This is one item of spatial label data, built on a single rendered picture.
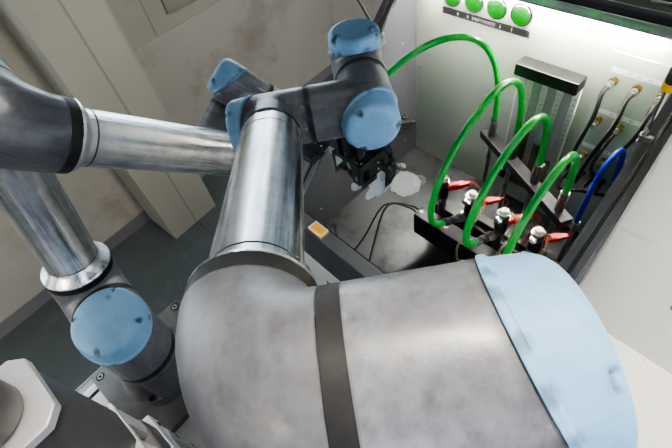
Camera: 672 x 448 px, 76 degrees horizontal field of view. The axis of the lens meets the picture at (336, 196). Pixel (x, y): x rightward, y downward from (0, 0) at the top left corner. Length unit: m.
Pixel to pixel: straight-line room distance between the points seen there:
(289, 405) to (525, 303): 0.12
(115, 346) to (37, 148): 0.36
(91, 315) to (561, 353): 0.74
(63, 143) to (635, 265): 0.90
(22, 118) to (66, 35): 1.43
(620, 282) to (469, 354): 0.77
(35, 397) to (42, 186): 0.38
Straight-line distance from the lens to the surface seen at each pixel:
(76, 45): 2.02
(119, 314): 0.82
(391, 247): 1.26
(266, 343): 0.22
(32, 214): 0.79
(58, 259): 0.85
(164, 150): 0.66
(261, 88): 0.87
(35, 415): 0.46
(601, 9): 0.99
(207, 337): 0.25
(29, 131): 0.58
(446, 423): 0.22
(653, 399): 1.03
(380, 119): 0.53
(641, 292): 0.97
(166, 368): 0.91
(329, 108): 0.54
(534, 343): 0.22
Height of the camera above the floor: 1.87
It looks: 48 degrees down
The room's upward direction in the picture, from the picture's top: 12 degrees counter-clockwise
